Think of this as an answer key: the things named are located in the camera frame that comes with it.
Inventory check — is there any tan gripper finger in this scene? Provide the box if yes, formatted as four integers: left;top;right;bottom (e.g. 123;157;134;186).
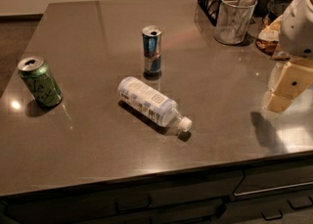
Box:
264;59;313;112
268;62;285;90

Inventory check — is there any blue plastic water bottle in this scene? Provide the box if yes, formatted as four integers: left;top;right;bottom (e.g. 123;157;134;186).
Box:
117;76;192;132

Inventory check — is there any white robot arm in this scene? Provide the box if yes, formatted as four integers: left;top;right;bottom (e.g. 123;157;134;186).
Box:
263;0;313;113

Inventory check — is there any blue silver energy drink can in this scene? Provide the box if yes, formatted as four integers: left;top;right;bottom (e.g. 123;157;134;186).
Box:
142;25;162;74

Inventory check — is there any green soda can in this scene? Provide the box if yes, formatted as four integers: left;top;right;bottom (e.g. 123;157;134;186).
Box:
18;56;63;108

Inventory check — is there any snack bowl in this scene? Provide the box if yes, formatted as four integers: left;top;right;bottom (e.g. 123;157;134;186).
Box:
256;17;282;55

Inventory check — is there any dark cabinet drawer front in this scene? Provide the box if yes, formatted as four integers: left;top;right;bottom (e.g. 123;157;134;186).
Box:
234;163;313;200

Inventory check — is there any wire mesh cup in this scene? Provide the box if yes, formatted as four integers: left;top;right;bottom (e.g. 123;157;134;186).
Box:
214;0;256;45

